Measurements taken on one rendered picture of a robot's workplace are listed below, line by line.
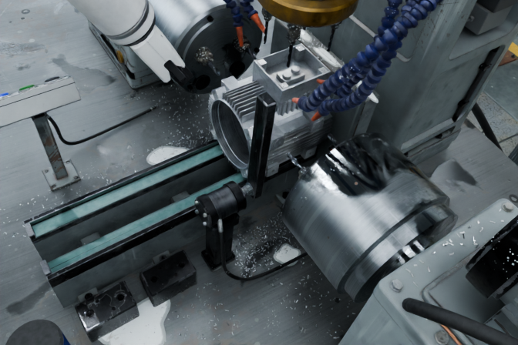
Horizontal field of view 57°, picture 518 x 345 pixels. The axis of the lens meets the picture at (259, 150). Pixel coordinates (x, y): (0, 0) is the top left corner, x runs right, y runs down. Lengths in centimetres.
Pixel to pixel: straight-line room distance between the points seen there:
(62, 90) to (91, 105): 35
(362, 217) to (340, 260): 8
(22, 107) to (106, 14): 38
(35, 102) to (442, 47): 78
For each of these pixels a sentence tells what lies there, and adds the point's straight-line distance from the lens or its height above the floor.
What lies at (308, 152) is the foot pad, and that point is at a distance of 104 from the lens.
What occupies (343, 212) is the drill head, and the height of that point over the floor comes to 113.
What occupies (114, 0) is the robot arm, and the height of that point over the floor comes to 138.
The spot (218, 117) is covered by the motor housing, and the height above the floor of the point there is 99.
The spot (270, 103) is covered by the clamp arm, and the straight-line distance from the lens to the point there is 73.
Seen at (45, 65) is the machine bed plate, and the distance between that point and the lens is 154.
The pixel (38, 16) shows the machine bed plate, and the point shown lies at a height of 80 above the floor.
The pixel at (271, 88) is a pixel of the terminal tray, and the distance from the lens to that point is 94.
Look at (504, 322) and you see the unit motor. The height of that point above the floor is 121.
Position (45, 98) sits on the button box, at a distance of 104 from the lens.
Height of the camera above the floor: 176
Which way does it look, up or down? 50 degrees down
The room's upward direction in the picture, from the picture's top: 8 degrees clockwise
